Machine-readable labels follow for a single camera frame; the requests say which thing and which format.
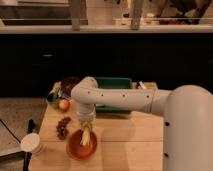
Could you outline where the green plastic tray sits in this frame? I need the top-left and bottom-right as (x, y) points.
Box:
(96, 77), (132, 114)

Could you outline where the bunch of dark grapes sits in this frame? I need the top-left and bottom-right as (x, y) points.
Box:
(56, 117), (71, 140)

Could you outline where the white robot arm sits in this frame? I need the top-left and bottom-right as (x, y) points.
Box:
(71, 77), (213, 171)

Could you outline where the orange red bowl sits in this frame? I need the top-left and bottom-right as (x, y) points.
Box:
(66, 130), (97, 160)

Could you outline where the orange apple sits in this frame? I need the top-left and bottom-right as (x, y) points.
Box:
(58, 99), (70, 112)

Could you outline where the black handled tool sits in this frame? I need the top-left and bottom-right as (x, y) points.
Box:
(22, 119), (36, 171)

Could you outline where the dark maroon bowl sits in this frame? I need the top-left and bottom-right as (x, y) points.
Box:
(61, 77), (80, 95)

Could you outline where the yellow banana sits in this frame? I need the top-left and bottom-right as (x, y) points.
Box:
(80, 126), (91, 146)

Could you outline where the green cup with items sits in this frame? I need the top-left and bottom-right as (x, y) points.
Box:
(46, 88), (60, 109)

